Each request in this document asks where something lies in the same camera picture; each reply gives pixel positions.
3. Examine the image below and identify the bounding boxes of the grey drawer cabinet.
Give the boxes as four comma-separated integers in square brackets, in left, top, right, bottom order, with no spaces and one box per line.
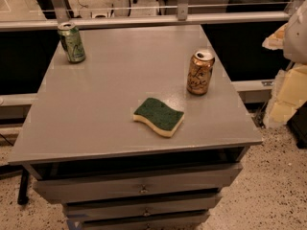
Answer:
[8,24,264,230]

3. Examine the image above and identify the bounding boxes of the black table leg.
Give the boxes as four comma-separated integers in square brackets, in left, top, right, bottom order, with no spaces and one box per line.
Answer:
[17,170,29,205]

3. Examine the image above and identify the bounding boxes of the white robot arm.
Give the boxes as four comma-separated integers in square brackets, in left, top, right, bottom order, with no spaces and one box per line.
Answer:
[262,1,307,127]

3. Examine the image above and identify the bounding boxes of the gold soda can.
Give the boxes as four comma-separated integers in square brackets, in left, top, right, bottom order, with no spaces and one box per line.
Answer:
[187,48,215,95]

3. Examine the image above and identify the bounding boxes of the green and yellow sponge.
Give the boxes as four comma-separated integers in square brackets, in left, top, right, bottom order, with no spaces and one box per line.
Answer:
[133,98,184,138]

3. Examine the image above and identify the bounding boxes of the grey metal railing frame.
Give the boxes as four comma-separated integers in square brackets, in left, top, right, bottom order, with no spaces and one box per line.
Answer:
[0,0,306,32]

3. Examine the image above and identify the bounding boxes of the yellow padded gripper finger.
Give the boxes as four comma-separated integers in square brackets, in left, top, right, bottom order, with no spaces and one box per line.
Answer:
[262,25,286,50]
[263,64,307,128]

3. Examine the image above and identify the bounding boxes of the top grey drawer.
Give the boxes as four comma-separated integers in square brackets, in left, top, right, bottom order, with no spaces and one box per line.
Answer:
[34,163,243,203]

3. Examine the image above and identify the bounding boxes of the green soda can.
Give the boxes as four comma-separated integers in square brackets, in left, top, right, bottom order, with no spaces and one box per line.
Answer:
[58,22,85,63]

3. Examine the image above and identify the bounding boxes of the bottom grey drawer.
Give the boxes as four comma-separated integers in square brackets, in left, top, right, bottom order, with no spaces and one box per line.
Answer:
[67,211,209,230]

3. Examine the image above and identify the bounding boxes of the middle grey drawer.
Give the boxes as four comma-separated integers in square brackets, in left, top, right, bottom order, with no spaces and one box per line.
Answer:
[64,193,222,222]

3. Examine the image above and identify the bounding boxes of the grey drawer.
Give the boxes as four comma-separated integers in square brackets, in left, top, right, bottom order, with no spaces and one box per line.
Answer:
[64,193,222,222]
[67,211,209,230]
[34,163,243,203]

